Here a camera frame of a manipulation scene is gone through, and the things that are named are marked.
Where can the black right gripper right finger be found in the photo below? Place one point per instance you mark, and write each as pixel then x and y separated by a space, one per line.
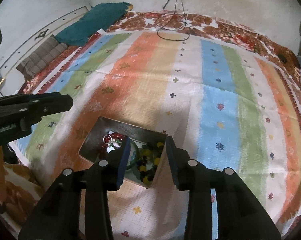
pixel 188 174

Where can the green jade bangle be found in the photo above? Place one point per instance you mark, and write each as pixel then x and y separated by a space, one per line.
pixel 134 155

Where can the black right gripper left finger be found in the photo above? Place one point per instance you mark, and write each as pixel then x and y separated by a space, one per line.
pixel 110 171

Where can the teal cloth pillow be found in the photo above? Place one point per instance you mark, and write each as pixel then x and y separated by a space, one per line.
pixel 101 16

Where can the small black object on bed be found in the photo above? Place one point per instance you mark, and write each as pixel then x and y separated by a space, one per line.
pixel 282 58

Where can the dark wooden jewelry box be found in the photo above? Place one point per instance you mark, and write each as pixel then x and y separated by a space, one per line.
pixel 108 134

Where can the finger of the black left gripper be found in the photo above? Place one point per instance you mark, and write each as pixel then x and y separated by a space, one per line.
pixel 31 108

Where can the grey striped folded blanket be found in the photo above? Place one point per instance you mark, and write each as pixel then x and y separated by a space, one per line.
pixel 39 59

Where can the white headboard panel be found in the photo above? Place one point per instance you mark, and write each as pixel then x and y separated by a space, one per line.
pixel 11 79

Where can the striped colourful bed cover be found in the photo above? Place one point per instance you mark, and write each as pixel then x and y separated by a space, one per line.
pixel 165 109

